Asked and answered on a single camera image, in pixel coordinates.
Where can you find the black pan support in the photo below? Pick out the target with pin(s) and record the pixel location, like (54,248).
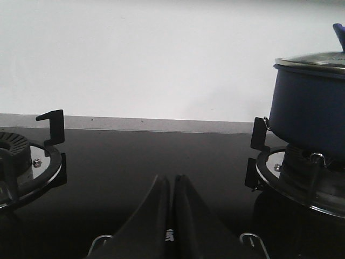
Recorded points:
(47,169)
(263,172)

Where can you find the blue cooking pot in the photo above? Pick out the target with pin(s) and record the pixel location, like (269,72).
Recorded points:
(308,110)

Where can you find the wire pot trivet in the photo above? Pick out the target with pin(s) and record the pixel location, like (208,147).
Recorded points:
(314,157)

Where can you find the black right pan support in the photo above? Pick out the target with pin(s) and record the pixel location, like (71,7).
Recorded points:
(263,172)

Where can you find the glass pot lid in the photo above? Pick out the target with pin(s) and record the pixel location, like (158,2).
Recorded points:
(332,62)

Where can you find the left gas burner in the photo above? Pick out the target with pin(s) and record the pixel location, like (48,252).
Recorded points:
(19,147)

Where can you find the black glass gas stove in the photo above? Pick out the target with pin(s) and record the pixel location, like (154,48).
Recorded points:
(109,173)

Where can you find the right gas burner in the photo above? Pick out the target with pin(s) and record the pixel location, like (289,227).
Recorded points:
(297,168)

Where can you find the black left pan support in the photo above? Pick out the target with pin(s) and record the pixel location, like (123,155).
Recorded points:
(47,169)

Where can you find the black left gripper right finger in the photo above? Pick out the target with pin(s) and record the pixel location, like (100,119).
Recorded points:
(200,233)

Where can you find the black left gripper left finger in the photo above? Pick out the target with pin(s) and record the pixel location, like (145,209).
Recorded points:
(143,235)

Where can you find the gas burner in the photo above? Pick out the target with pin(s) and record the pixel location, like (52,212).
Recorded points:
(297,168)
(19,147)

